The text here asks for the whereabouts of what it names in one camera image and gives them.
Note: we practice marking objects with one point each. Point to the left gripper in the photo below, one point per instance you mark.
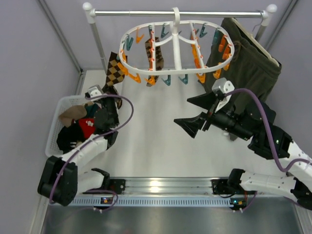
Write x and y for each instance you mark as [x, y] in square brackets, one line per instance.
[107, 113]

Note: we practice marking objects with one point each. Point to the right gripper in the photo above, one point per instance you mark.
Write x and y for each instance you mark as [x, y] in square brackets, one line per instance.
[209, 117]

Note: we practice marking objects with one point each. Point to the teal sock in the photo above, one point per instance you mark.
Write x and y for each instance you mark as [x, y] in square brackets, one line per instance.
[91, 110]

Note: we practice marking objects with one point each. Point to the red sock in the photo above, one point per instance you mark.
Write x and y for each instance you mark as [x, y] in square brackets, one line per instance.
[87, 125]

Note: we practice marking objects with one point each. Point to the brown argyle sock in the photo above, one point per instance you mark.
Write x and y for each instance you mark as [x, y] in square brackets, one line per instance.
[155, 59]
[114, 75]

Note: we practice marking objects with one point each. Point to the brown striped sock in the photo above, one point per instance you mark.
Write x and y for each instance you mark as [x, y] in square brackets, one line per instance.
[72, 114]

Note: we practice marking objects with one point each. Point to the black sock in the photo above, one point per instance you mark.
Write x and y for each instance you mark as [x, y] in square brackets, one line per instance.
[68, 137]

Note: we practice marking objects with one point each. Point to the white oval clip hanger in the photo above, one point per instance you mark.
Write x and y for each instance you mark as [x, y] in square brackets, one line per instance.
[187, 31]

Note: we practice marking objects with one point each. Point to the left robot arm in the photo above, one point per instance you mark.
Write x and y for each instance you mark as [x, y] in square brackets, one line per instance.
[78, 156]

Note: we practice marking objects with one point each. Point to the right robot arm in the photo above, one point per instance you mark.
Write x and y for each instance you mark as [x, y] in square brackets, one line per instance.
[270, 142]

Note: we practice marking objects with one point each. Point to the white hanger with metal hook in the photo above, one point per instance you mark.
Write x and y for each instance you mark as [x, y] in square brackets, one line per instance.
[258, 36]

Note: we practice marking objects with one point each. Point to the white laundry basket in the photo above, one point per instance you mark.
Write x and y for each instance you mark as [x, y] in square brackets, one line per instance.
[52, 148]

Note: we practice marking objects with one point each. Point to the olive green shorts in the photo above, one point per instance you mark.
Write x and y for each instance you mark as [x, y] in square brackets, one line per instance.
[252, 67]

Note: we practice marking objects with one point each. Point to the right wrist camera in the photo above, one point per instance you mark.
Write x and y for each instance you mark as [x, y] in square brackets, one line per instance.
[221, 88]

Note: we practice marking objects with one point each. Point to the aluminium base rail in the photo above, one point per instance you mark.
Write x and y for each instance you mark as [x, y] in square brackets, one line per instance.
[180, 190]

